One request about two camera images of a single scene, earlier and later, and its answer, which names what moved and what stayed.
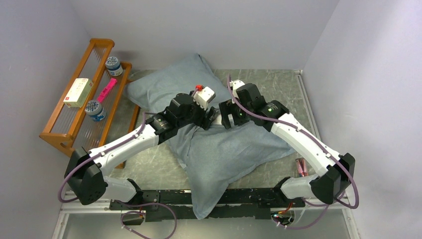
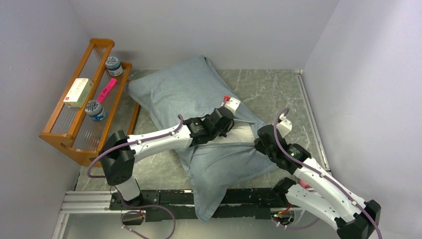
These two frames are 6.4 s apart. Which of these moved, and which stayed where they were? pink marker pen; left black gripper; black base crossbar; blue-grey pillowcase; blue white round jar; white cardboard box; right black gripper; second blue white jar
Moved: left black gripper; blue-grey pillowcase; right black gripper
Stayed: blue white round jar; second blue white jar; black base crossbar; white cardboard box; pink marker pen
